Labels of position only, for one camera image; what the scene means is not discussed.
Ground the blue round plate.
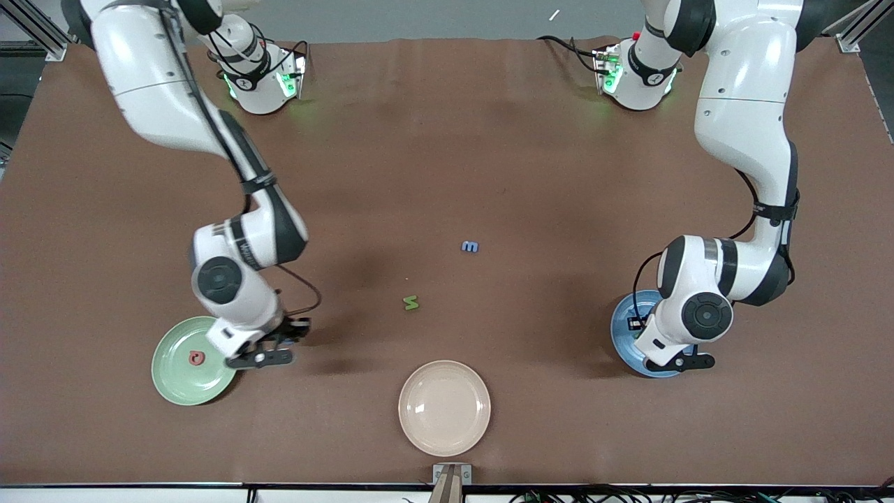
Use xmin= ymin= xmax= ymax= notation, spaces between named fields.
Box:
xmin=610 ymin=290 xmax=698 ymax=379

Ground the green round plate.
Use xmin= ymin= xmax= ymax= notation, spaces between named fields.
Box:
xmin=152 ymin=316 xmax=240 ymax=407

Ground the beige round plate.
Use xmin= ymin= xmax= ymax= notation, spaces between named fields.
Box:
xmin=398 ymin=360 xmax=492 ymax=458

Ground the brown table mat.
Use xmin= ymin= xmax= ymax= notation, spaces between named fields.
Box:
xmin=0 ymin=36 xmax=894 ymax=488

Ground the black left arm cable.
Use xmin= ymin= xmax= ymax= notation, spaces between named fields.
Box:
xmin=631 ymin=168 xmax=800 ymax=319

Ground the metal bracket with post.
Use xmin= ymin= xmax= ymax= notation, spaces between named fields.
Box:
xmin=432 ymin=463 xmax=473 ymax=503

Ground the black base power cable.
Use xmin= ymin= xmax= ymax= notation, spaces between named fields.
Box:
xmin=536 ymin=35 xmax=603 ymax=74

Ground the aluminium frame profile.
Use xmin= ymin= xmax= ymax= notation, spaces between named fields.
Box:
xmin=0 ymin=0 xmax=67 ymax=62
xmin=823 ymin=0 xmax=894 ymax=54

